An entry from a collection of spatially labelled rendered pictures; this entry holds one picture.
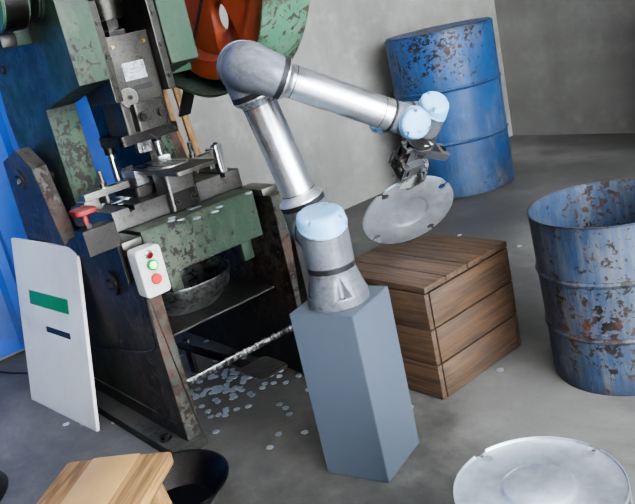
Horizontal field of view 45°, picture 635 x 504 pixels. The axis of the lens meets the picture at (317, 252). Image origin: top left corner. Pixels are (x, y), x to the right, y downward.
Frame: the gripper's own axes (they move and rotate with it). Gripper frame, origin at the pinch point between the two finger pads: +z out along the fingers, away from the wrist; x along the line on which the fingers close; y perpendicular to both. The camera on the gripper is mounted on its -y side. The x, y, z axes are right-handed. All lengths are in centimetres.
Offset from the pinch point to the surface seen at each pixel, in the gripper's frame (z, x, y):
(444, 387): 28, 51, 9
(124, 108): 3, -55, 65
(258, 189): 19.6, -25.7, 34.0
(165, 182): 13, -33, 61
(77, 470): -5, 44, 108
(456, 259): 13.4, 21.4, -7.9
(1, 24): -19, -74, 91
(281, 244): 29.1, -10.1, 32.3
